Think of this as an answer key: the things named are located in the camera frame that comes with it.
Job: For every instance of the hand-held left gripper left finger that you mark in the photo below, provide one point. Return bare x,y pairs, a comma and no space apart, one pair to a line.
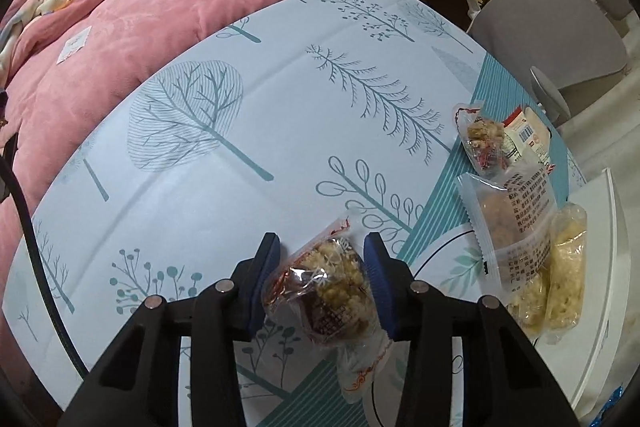
255,297

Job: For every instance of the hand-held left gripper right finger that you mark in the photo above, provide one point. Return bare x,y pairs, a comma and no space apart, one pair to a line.
385,297

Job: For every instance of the nut cluster snack packet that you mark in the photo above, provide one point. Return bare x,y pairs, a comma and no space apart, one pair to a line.
482,137
330,287

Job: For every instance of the white plastic storage box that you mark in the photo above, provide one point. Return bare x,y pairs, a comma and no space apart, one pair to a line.
600,307

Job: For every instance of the clear packet with white label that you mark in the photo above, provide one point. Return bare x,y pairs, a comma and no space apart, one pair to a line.
505,217

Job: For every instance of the red and white snack packet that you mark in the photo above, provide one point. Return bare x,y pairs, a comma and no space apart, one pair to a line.
525,134

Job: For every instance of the blue snack packet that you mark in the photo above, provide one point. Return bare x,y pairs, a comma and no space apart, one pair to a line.
607,407

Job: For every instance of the pink blanket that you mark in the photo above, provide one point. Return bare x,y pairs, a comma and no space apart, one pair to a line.
150,7

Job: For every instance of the grey office chair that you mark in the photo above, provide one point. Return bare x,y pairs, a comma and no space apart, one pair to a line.
550,27

